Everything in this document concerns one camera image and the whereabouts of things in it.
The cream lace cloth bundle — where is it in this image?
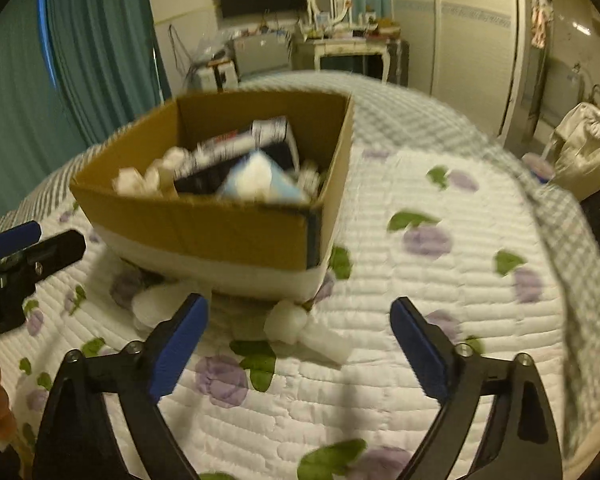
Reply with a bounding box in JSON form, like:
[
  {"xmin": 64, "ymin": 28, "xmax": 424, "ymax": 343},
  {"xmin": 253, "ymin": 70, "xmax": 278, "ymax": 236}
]
[{"xmin": 112, "ymin": 146, "xmax": 189, "ymax": 197}]

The light blue tissue pack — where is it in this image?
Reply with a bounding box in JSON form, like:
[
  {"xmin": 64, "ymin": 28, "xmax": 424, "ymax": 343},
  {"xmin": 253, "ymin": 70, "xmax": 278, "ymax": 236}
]
[{"xmin": 216, "ymin": 150, "xmax": 310, "ymax": 205}]

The black white packaged box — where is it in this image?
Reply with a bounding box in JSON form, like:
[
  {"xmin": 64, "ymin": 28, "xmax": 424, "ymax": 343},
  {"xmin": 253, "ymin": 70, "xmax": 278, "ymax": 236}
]
[{"xmin": 174, "ymin": 116, "xmax": 300, "ymax": 195}]

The white knotted sock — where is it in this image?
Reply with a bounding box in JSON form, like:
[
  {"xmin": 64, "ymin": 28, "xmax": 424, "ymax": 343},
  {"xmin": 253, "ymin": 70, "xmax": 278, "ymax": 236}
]
[{"xmin": 131, "ymin": 281, "xmax": 211, "ymax": 334}]

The teal curtain left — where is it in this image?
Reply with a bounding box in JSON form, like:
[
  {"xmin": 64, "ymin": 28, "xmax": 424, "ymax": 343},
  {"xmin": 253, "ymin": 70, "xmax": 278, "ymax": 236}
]
[{"xmin": 0, "ymin": 0, "xmax": 171, "ymax": 218}]

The white floral quilted blanket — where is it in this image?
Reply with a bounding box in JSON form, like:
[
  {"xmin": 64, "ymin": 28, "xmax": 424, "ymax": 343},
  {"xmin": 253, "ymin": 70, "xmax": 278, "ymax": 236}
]
[{"xmin": 0, "ymin": 148, "xmax": 581, "ymax": 480}]

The white sock pair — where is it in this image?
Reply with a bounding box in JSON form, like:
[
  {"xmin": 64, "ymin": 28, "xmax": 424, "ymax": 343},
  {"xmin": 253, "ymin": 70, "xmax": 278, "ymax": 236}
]
[{"xmin": 263, "ymin": 300, "xmax": 353, "ymax": 366}]

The open cardboard box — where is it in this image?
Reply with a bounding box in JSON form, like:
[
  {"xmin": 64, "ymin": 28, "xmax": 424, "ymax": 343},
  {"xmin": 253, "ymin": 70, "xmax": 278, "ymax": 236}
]
[{"xmin": 70, "ymin": 90, "xmax": 354, "ymax": 302}]

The plastic cup with straw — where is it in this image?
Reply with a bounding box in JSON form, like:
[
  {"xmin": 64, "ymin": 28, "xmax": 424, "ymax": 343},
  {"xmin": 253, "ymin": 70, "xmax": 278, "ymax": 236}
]
[{"xmin": 521, "ymin": 140, "xmax": 555, "ymax": 184}]

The white jacket on chair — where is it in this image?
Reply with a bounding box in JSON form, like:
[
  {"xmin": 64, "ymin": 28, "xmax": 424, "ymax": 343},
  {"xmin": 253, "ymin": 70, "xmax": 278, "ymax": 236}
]
[{"xmin": 552, "ymin": 103, "xmax": 600, "ymax": 202}]

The grey mini fridge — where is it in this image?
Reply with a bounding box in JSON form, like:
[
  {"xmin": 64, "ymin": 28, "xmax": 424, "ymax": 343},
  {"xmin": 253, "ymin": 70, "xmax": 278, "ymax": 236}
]
[{"xmin": 230, "ymin": 32, "xmax": 291, "ymax": 79}]

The white dressing table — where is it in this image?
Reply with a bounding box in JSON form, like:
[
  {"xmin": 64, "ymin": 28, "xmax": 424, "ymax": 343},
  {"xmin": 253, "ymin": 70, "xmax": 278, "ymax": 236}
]
[{"xmin": 292, "ymin": 37, "xmax": 391, "ymax": 82}]

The white louvred wardrobe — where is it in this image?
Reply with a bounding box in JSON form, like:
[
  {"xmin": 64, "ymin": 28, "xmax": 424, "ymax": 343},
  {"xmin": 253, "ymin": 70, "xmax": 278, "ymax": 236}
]
[{"xmin": 392, "ymin": 0, "xmax": 518, "ymax": 136}]

